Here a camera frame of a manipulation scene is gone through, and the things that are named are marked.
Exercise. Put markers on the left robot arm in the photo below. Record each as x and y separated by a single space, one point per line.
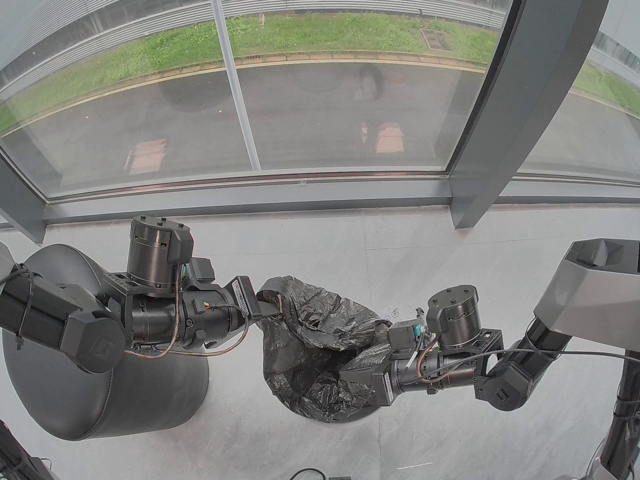
60 318

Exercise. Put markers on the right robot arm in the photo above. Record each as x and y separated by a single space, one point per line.
575 313

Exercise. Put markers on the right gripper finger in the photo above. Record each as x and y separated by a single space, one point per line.
360 376

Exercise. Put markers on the black plastic bag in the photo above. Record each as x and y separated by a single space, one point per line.
310 313

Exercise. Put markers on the window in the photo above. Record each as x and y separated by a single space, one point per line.
350 118

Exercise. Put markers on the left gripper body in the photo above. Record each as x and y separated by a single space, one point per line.
210 318

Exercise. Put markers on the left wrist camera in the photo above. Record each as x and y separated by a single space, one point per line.
202 270

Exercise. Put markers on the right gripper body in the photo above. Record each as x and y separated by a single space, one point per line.
406 378

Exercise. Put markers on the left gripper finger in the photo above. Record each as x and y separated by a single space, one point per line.
265 306

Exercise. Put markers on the clear printed wrapper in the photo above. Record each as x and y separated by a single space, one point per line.
395 313

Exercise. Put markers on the dark grey round chair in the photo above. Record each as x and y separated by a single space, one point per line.
150 398

